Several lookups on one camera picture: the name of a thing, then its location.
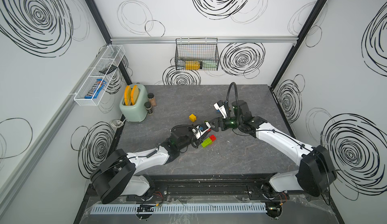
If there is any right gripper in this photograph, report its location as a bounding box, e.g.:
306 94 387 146
205 115 242 132

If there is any yellow lego brick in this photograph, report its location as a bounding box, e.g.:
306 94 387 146
189 114 197 122

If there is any long green lego brick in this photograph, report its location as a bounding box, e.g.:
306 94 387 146
201 138 213 148

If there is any small red lego brick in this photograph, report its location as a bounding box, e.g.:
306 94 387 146
209 135 216 142

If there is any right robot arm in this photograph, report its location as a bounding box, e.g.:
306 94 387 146
209 100 337 197

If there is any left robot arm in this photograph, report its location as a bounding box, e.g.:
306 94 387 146
90 122 211 204

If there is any dark pepper jar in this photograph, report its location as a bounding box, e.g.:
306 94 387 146
144 102 153 115

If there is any mint green toaster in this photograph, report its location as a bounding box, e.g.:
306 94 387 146
120 84 148 122

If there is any yellow toast slice right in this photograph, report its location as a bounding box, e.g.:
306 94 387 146
131 85 140 106

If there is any yellow toast slice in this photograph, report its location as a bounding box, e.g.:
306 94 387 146
124 85 132 106
131 85 140 106

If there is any yellow toast slice left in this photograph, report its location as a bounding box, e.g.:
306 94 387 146
124 85 132 106

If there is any yellow item in basket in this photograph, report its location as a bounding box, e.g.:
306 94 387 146
185 61 202 70

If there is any black remote control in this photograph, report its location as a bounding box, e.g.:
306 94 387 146
99 65 117 75

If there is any blue candy packet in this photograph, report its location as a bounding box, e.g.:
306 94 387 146
84 79 106 99

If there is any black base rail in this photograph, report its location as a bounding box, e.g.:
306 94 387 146
87 175 329 202

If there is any black wire wall basket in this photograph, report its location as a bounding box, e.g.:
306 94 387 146
174 38 220 71

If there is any white slotted cable duct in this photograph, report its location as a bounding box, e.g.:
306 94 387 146
90 203 267 215

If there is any white wire wall shelf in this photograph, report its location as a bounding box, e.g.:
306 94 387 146
74 45 125 107

